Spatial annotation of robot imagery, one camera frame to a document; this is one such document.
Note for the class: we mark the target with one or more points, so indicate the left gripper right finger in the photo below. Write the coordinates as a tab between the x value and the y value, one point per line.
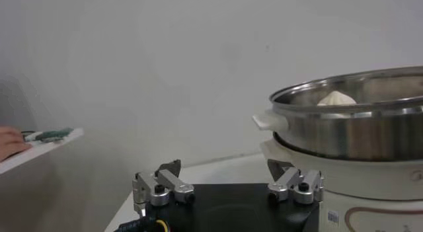
291	183

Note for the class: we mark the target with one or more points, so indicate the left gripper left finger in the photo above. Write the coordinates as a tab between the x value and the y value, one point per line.
172	185

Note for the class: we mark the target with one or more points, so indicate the white steamed baozi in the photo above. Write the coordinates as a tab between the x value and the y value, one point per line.
336	98

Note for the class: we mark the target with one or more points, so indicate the stainless steel steamer basket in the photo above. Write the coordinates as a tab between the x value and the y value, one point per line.
330	134

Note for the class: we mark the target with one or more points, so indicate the bare person hand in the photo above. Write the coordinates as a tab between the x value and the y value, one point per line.
11	144

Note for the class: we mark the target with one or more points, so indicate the white work table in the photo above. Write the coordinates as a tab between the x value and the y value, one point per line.
224	174

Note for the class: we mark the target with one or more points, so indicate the white electric cooker base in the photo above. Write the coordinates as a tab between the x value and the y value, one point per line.
363	183

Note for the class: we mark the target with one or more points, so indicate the green circuit board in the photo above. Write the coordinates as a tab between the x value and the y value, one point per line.
54	135

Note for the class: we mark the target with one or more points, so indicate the white side table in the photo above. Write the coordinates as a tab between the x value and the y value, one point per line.
49	147

